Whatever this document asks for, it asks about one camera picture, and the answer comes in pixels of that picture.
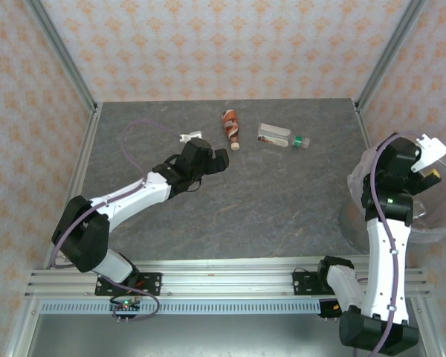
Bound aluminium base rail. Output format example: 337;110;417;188
25;256;430;298

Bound aluminium table side rail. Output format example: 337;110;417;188
3;102;105;357
352;98;446;357

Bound round metal waste bin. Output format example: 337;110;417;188
340;147;446;257

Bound slotted grey cable duct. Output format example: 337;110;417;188
39;299;323;316

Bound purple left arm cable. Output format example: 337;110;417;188
48;119;161;323

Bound aluminium frame post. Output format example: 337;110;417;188
355;0;428;112
24;0;100;112

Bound brown label bottle cream cap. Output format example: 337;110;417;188
222;109;242;152

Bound clear bottle with green cap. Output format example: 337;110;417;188
257;122;312;149

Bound clear plastic bin liner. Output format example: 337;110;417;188
346;147;446;245

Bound small controller board with LED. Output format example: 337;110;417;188
109;295;142;324
317;299;343;321

